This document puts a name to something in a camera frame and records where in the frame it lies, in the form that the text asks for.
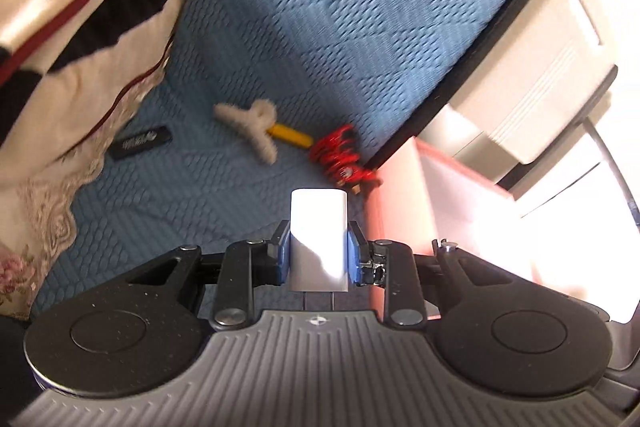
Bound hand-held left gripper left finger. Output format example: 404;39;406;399
125;219;292;330

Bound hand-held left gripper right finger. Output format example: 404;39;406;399
346;219;507;330

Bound white power adapter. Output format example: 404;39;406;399
289;188;349;310

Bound red hair claw clip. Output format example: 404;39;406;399
308;124;383;195

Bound pink storage box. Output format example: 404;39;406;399
362;137;593;323

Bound yellow handled screwdriver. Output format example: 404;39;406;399
267;123;314;148

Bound beige fuzzy hair claw clip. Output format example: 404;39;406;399
214;99;279;165

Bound black fabric label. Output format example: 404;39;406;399
110;125;173;160

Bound blue quilted bed cover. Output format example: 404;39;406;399
30;0;546;319

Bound white plastic appliance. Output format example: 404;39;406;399
417;0;619;188

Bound red black white printed blanket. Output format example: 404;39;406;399
0;0;228;323

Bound black bed frame edge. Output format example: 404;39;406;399
362;0;562;174

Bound grey cable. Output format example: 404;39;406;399
582;117;640;229

